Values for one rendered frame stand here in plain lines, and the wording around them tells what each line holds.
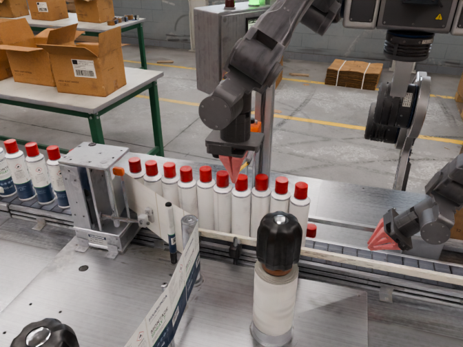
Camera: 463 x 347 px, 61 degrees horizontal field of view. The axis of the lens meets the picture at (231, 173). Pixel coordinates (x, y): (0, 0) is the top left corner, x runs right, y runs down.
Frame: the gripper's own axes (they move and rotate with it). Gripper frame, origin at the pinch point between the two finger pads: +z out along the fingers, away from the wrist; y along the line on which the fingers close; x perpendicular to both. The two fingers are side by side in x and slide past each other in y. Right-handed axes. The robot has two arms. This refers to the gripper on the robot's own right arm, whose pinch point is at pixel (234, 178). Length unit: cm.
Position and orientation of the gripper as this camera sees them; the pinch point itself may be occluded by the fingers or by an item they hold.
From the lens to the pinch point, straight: 78.6
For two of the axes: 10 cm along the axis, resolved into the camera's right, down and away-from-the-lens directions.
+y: 9.6, 1.4, -2.3
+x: 2.7, -4.7, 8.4
